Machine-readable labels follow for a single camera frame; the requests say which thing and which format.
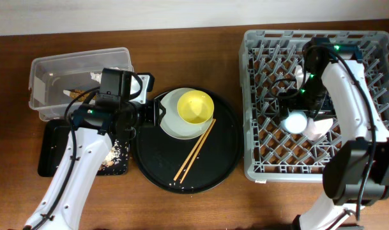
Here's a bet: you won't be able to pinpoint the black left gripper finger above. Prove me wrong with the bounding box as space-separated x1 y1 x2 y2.
155 111 166 125
154 99 166 112

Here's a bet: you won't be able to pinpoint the blue cup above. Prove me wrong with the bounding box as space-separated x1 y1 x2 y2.
281 111 308 134

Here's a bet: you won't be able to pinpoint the pink cup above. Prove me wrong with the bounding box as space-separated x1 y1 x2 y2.
294 65 335 141

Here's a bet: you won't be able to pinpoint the yellow bowl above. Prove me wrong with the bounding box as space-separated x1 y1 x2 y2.
177 90 215 125

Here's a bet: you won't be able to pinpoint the food scraps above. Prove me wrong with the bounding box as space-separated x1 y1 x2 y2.
97 140 130 176

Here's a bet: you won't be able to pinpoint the brown food wrapper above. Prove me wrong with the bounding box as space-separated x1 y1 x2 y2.
63 89 89 102

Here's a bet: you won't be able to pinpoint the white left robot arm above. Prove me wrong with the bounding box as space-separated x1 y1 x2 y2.
24 68 166 229

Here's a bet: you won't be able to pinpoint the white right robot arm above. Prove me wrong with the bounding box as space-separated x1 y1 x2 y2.
276 37 389 229

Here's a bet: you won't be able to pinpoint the grey dishwasher rack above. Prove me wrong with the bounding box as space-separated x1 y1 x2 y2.
239 29 389 183

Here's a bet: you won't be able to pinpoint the pale green plate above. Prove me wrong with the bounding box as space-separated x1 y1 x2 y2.
160 88 213 140

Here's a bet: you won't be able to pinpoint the round black tray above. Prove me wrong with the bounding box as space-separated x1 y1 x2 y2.
132 90 243 194

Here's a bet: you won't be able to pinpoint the left wooden chopstick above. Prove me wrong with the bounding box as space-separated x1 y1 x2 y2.
173 118 215 182

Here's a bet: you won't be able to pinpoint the crumpled white tissue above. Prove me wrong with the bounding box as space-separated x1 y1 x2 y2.
90 72 102 84

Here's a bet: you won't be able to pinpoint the clear plastic bin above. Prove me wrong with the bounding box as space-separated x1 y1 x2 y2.
29 47 133 121

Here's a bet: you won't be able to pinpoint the rectangular black tray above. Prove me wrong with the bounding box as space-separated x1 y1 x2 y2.
37 118 131 178

